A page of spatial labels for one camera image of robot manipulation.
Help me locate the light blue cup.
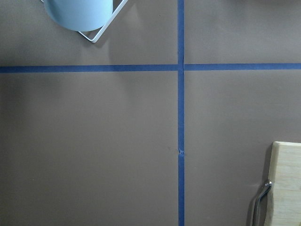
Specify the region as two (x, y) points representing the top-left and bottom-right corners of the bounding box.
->
(44, 0), (113, 32)

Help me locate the bamboo cutting board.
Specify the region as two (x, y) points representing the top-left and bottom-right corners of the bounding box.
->
(264, 141), (301, 226)

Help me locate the white wire cup rack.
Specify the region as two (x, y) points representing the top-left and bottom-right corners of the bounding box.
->
(40, 0), (129, 44)

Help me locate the metal cutting board handle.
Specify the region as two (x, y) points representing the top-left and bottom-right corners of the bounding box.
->
(250, 178), (273, 226)

